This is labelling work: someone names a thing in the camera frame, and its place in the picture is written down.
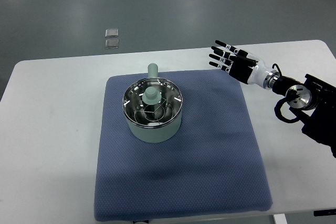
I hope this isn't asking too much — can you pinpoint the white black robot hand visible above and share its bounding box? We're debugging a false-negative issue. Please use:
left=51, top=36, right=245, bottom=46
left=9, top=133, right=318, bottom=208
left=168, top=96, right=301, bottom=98
left=208, top=40, right=270, bottom=88

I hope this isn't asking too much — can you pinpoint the glass lid with green knob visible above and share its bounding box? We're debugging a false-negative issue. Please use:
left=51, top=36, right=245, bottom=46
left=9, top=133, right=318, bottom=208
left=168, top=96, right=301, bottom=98
left=122, top=77, right=183, bottom=129

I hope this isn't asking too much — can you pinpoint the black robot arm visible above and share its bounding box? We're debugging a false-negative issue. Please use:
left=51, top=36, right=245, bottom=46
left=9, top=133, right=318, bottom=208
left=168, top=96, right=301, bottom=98
left=209, top=40, right=335, bottom=154

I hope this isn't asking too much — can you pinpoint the pale green saucepan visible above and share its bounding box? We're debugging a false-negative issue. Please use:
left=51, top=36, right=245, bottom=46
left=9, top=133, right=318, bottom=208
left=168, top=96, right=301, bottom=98
left=125, top=63, right=182, bottom=143

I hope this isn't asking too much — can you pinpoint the blue woven mat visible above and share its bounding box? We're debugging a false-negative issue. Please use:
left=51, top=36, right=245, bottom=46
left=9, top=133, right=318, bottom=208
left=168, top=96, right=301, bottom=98
left=94, top=69, right=272, bottom=221

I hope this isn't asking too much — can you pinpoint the upper metal floor plate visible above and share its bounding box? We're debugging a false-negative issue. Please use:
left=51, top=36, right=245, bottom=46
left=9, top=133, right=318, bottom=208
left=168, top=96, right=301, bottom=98
left=105, top=28, right=119, bottom=38

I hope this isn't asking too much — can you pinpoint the white table leg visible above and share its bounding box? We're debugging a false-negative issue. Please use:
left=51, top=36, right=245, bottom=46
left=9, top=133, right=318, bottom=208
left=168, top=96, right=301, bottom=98
left=272, top=214, right=287, bottom=224

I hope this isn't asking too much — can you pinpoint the black object at table edge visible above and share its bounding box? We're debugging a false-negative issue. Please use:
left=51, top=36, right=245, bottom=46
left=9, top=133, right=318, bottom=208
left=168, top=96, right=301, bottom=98
left=313, top=209, right=336, bottom=217

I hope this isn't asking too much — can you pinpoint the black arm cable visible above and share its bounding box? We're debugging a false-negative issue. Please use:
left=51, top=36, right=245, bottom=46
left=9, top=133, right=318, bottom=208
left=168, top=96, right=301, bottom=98
left=274, top=98, right=305, bottom=124

